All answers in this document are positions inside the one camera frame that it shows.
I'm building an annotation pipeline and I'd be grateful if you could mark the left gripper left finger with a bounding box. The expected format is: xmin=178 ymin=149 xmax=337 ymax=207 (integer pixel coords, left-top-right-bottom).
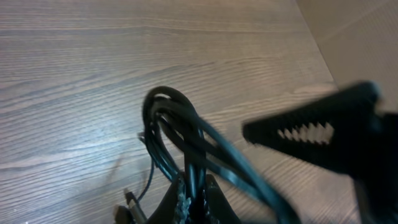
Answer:
xmin=146 ymin=173 xmax=190 ymax=224

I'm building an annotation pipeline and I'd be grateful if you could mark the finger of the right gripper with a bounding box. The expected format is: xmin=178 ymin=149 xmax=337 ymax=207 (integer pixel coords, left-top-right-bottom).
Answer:
xmin=243 ymin=81 xmax=397 ymax=218

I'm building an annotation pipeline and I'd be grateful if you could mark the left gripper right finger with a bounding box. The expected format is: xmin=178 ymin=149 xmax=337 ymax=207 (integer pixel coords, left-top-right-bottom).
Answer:
xmin=205 ymin=174 xmax=241 ymax=224

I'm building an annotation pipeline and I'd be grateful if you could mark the black USB cable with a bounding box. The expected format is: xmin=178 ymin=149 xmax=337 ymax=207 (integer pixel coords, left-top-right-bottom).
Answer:
xmin=113 ymin=85 xmax=302 ymax=224

